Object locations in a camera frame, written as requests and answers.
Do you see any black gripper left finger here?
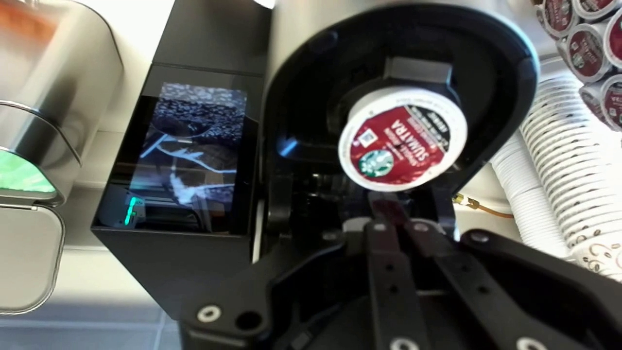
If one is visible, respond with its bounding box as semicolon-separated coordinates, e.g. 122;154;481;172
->
363;193;425;350

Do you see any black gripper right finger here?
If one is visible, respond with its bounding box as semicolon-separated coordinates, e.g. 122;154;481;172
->
404;216;575;350

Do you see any red lid coffee capsule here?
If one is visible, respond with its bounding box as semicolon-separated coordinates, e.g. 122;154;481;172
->
336;86;470;195

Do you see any black silver Keurig coffee maker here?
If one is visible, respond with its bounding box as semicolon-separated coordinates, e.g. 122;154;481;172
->
89;0;542;327

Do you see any short stack of paper cups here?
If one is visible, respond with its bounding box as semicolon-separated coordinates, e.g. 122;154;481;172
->
489;133;571;261

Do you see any tall stack of paper cups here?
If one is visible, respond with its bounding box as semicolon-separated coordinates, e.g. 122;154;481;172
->
516;69;622;283

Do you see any stainless steel box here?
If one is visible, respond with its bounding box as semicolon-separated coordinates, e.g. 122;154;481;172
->
0;0;126;320

